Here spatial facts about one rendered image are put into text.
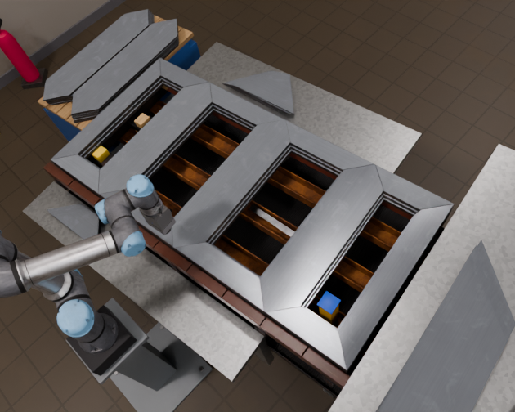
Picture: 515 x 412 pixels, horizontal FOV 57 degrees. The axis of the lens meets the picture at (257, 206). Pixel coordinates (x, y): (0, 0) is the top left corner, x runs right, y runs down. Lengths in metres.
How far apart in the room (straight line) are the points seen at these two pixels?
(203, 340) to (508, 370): 1.04
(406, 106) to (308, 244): 1.75
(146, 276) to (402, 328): 1.08
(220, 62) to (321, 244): 1.22
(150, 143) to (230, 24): 2.03
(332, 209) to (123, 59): 1.39
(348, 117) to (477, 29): 1.86
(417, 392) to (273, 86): 1.52
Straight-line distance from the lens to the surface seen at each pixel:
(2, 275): 1.46
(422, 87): 3.44
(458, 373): 1.46
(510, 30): 3.96
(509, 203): 1.73
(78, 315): 1.77
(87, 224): 2.24
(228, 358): 1.86
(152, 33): 2.72
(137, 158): 2.15
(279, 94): 2.31
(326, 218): 1.82
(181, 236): 1.87
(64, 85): 2.65
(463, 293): 1.53
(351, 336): 1.66
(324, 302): 1.66
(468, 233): 1.64
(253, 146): 2.03
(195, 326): 1.92
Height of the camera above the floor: 2.47
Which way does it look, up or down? 59 degrees down
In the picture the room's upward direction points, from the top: 15 degrees counter-clockwise
